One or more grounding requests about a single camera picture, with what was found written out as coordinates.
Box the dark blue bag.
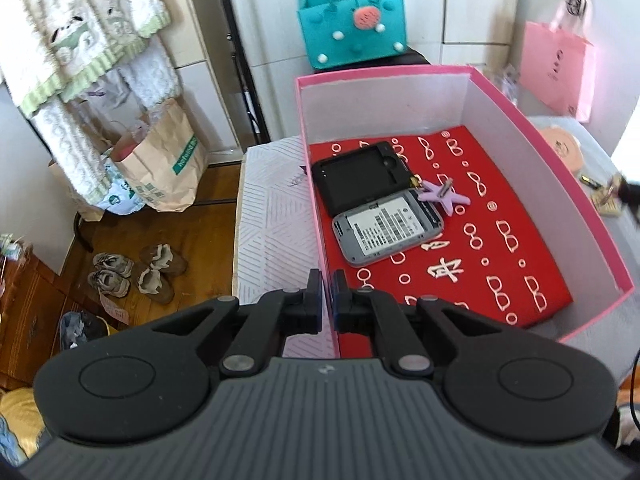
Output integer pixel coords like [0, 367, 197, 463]
[59, 310, 118, 356]

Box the brown fleece boot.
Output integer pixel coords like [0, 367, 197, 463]
[139, 244, 188, 276]
[137, 267, 176, 304]

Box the pink paper slip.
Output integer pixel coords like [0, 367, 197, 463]
[100, 292, 131, 323]

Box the brown paper bag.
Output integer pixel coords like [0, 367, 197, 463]
[107, 97, 210, 212]
[47, 157, 108, 222]

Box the yellow cloth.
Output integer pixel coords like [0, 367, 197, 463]
[0, 387, 51, 461]

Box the round pink compact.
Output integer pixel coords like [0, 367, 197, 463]
[537, 126, 586, 173]

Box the pink paper bag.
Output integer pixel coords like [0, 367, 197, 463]
[517, 0, 597, 122]

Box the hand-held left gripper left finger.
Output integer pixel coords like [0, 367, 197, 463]
[150, 268, 325, 381]

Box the grey sneaker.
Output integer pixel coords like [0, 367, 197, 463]
[92, 252, 133, 278]
[87, 269, 132, 298]

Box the pink cardboard box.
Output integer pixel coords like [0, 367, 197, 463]
[294, 64, 635, 361]

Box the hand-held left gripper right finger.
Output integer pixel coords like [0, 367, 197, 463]
[332, 269, 506, 378]

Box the silver key bunch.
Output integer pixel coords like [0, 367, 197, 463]
[595, 180, 626, 218]

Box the grey pocket router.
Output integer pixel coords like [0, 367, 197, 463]
[331, 191, 445, 267]

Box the red printed cloth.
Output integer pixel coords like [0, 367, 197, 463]
[307, 126, 573, 358]

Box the brown wooden cabinet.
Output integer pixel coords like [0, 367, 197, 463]
[0, 245, 116, 391]

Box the white green plastic bag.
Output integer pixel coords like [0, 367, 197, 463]
[97, 152, 146, 211]

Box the black silicone case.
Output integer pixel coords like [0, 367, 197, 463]
[311, 141, 413, 217]

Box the teal felt bag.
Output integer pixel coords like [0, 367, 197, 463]
[297, 0, 408, 73]

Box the black cable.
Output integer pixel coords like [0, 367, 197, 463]
[627, 345, 640, 441]

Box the clear plastic bag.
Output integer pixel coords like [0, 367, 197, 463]
[487, 62, 523, 106]

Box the purple star hair clip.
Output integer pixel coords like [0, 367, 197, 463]
[417, 177, 472, 217]

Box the small white trinket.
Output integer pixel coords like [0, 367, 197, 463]
[0, 232, 33, 261]

